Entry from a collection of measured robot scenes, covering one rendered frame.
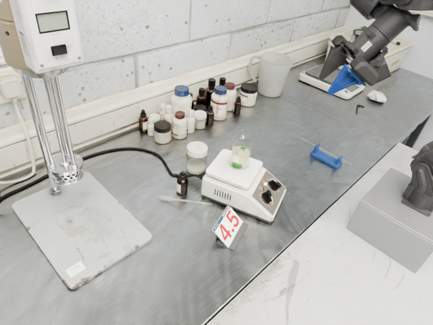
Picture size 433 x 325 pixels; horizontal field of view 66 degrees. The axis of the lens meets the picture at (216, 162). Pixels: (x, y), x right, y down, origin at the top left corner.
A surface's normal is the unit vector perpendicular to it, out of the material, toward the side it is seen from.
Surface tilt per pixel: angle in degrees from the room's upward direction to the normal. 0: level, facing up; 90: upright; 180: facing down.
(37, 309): 0
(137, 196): 0
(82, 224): 0
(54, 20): 90
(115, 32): 90
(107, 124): 90
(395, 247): 90
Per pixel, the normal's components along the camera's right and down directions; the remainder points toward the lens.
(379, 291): 0.10, -0.78
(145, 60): 0.70, 0.49
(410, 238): -0.70, 0.39
